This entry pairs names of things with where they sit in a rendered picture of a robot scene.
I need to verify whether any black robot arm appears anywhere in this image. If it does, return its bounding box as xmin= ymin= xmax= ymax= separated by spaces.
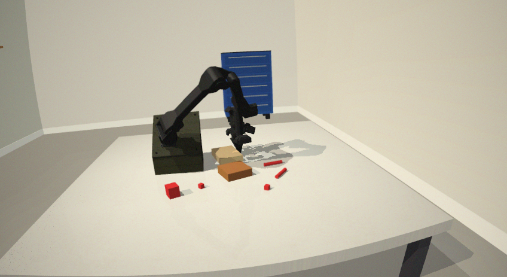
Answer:
xmin=155 ymin=66 xmax=258 ymax=147

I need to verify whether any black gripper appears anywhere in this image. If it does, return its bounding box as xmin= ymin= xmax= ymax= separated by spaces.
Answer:
xmin=226 ymin=120 xmax=252 ymax=153

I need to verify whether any orange square block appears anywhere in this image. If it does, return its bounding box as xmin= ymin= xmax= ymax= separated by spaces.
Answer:
xmin=218 ymin=161 xmax=252 ymax=182

